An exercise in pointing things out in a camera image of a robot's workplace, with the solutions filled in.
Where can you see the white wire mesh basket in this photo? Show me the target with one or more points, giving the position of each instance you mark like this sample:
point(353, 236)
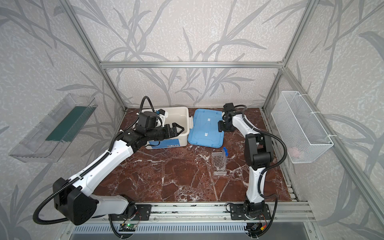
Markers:
point(300, 127)

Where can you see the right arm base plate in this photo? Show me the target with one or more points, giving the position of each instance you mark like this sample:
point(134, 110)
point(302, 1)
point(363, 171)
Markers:
point(249, 211)

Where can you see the aluminium frame rail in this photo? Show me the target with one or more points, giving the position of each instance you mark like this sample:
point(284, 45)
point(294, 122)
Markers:
point(248, 65)

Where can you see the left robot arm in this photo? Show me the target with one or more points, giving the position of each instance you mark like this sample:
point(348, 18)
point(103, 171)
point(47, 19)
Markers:
point(75, 199)

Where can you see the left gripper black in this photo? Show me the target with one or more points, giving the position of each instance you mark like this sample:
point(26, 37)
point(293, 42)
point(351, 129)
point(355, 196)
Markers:
point(167, 132)

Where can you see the blue plastic bin lid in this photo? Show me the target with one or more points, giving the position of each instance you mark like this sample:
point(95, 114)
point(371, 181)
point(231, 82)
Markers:
point(205, 131)

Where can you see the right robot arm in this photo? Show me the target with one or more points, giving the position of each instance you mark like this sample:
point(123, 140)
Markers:
point(258, 154)

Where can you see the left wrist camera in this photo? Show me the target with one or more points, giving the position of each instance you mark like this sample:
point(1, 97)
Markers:
point(162, 114)

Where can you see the white plastic storage bin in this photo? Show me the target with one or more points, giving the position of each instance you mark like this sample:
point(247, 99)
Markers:
point(179, 121)

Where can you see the clear plastic test tube rack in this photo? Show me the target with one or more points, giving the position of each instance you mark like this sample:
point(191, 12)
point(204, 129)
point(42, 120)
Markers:
point(219, 161)

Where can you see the clear acrylic wall shelf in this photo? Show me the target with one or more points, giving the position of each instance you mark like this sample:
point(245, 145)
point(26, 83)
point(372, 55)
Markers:
point(47, 142)

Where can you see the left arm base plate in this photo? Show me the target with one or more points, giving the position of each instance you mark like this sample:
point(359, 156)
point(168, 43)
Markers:
point(140, 212)

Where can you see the test tube blue cap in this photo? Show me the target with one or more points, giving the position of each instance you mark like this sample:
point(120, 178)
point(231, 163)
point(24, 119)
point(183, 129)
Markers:
point(225, 151)

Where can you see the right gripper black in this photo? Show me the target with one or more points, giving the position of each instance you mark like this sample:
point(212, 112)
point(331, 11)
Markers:
point(223, 125)

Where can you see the pink object in basket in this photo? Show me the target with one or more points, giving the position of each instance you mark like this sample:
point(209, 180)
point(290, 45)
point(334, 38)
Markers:
point(295, 152)

